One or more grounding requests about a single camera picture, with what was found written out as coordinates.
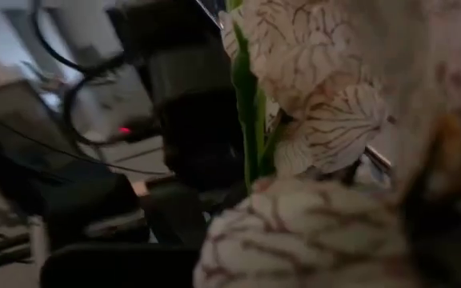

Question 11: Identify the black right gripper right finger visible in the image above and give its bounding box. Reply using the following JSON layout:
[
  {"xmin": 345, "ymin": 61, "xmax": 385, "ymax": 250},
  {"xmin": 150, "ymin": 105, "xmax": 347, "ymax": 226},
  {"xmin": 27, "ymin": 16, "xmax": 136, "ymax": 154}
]
[{"xmin": 396, "ymin": 115, "xmax": 461, "ymax": 288}]

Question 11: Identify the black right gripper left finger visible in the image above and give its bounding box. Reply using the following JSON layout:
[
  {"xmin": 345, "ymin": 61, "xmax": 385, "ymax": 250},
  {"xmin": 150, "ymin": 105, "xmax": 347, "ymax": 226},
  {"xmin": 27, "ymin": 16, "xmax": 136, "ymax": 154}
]
[{"xmin": 40, "ymin": 242, "xmax": 202, "ymax": 288}]

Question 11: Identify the white veined orchid flower stem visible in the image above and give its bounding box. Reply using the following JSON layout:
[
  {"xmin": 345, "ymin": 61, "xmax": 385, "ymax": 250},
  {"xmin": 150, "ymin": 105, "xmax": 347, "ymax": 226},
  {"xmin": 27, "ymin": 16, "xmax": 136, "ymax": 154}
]
[
  {"xmin": 218, "ymin": 0, "xmax": 461, "ymax": 193},
  {"xmin": 192, "ymin": 175, "xmax": 419, "ymax": 288}
]

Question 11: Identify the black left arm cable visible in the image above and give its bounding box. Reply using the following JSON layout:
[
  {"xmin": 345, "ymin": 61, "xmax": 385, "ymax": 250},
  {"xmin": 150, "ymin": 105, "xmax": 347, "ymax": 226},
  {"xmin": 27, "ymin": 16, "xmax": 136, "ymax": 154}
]
[{"xmin": 30, "ymin": 0, "xmax": 135, "ymax": 147}]

